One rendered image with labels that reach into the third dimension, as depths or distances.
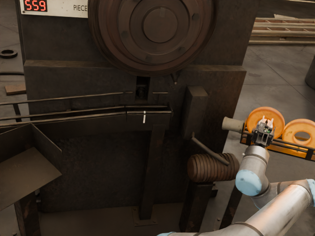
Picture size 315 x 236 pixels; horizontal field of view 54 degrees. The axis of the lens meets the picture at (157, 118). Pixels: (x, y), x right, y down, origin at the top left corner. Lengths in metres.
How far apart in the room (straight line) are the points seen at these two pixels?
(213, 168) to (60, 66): 0.78
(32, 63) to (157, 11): 0.56
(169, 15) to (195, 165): 0.67
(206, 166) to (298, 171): 1.18
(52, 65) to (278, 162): 1.77
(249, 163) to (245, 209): 0.88
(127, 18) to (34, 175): 0.63
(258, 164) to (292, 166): 1.33
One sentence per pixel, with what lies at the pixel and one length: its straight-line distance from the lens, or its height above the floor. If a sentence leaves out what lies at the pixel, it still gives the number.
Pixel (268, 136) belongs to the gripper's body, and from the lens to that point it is 1.28.
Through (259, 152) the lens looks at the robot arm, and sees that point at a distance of 1.21.
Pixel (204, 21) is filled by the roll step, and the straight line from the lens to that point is 1.20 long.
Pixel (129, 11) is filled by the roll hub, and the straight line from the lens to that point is 1.05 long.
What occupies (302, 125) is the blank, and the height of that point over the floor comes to 0.78.
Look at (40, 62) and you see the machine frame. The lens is 1.35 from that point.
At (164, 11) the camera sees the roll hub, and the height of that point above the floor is 1.16.
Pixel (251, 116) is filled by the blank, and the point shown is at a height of 0.74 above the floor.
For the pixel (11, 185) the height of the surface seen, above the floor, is 0.60.
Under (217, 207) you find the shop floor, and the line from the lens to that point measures 1.98.
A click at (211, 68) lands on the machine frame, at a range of 1.44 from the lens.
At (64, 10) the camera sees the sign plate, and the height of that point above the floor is 1.08.
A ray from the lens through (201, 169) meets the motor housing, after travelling 1.40.
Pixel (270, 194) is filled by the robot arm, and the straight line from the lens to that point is 1.22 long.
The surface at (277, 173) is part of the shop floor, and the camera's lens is 2.39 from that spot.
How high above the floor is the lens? 1.43
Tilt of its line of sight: 33 degrees down
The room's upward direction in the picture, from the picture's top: 8 degrees clockwise
